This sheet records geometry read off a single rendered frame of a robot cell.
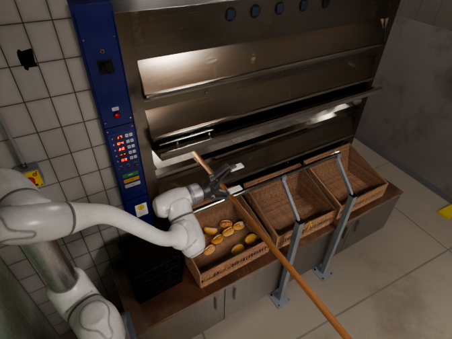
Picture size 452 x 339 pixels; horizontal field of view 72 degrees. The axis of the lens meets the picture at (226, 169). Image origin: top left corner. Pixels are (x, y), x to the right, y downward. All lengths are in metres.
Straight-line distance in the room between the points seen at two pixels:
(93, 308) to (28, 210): 0.56
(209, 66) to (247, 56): 0.24
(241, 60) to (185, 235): 1.05
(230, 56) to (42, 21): 0.89
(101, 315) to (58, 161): 0.78
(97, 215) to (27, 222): 0.20
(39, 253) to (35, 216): 0.31
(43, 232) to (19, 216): 0.07
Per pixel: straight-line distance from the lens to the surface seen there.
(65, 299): 1.44
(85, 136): 1.68
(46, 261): 1.28
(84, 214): 1.02
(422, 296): 3.24
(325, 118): 2.63
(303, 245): 2.40
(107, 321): 1.36
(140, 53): 1.58
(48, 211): 0.96
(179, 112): 1.78
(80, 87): 1.57
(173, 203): 1.27
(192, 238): 1.24
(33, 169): 1.67
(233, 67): 1.82
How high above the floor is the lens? 2.43
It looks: 40 degrees down
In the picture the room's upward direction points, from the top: 2 degrees clockwise
